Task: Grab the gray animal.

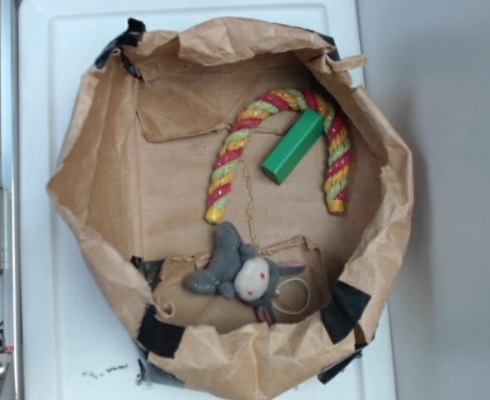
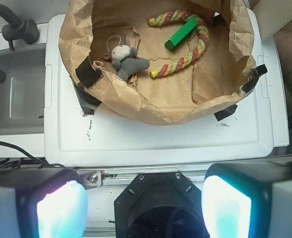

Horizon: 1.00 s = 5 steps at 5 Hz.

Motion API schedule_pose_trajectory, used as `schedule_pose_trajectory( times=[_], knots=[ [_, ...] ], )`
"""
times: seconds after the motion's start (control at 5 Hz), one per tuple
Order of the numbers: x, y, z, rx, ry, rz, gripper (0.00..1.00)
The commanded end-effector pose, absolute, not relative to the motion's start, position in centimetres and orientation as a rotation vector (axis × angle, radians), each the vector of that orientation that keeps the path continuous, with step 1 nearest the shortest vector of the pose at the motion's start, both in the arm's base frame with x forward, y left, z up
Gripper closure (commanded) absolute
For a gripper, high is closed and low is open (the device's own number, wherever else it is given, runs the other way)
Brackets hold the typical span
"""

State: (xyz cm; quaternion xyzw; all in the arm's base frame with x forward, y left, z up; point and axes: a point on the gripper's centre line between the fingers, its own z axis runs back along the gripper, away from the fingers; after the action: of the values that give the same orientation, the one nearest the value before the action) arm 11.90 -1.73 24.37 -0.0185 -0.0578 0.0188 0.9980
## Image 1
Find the gray plush animal toy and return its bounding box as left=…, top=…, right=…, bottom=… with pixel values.
left=184, top=222, right=306, bottom=326

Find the green rectangular block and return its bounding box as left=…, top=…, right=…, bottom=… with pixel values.
left=262, top=109, right=323, bottom=185

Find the brown paper lined box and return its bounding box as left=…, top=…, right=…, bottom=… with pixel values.
left=47, top=17, right=414, bottom=399

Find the multicolor twisted rope toy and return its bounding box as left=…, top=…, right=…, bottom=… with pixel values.
left=204, top=88, right=352, bottom=225

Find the aluminum frame rail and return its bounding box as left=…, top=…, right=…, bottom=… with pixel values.
left=0, top=1, right=24, bottom=399

